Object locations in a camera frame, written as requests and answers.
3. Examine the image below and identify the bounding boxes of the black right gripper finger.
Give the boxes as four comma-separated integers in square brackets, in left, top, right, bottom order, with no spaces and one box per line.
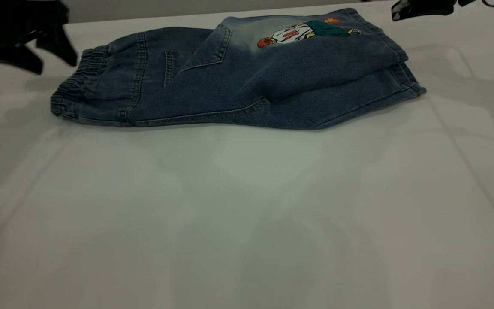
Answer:
[391,0,458,22]

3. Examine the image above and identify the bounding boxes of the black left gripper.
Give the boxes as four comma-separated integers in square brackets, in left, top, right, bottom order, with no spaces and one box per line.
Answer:
[0,0,78,76]

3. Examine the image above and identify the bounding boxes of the blue denim shorts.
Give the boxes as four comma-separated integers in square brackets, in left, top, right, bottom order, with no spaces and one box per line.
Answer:
[50,7,428,130]

